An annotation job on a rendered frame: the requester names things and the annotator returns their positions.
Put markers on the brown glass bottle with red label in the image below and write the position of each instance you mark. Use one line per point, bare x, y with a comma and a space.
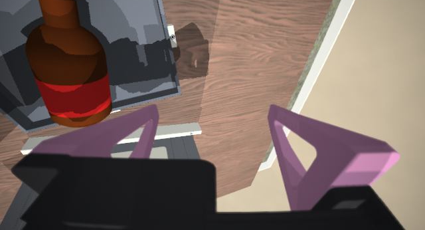
69, 65

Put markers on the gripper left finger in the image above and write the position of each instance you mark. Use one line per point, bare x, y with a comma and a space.
98, 140

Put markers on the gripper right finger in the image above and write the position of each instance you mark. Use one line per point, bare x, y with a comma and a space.
344, 158

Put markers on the dark grey divided crate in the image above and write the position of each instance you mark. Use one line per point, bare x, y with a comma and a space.
181, 147

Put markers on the grey tray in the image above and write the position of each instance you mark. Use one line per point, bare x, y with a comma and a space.
133, 33

